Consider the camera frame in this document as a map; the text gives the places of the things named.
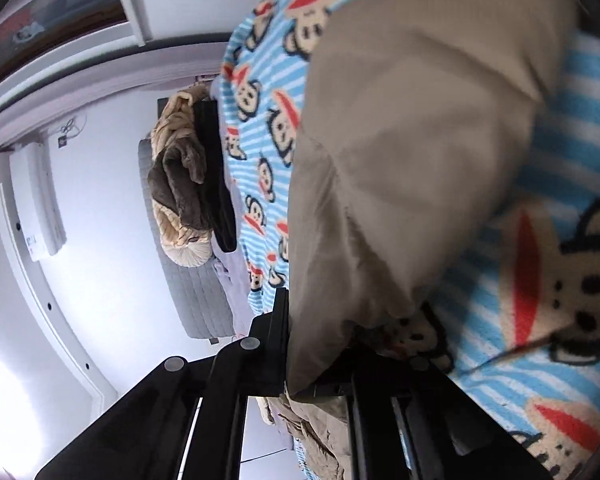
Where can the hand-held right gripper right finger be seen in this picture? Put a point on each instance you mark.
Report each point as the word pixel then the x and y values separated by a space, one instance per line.
pixel 380 410

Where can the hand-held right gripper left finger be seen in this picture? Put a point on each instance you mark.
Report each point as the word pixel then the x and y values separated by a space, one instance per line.
pixel 274 332

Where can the beige puffer jacket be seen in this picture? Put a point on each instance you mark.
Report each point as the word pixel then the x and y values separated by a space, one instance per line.
pixel 405 160

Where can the grey quilted headboard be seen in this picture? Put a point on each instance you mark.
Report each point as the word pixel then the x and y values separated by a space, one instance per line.
pixel 200 300

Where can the brown plush garment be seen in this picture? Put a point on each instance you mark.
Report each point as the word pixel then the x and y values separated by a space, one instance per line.
pixel 177 180

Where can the black cloth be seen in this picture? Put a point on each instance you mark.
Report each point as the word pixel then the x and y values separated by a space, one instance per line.
pixel 215 160

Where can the white air conditioner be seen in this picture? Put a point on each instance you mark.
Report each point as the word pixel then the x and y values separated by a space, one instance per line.
pixel 37 200

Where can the monkey print striped blanket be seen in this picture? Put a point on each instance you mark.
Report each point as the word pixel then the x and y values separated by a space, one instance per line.
pixel 575 125

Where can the window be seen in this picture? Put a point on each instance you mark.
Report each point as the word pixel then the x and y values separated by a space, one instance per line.
pixel 55 5

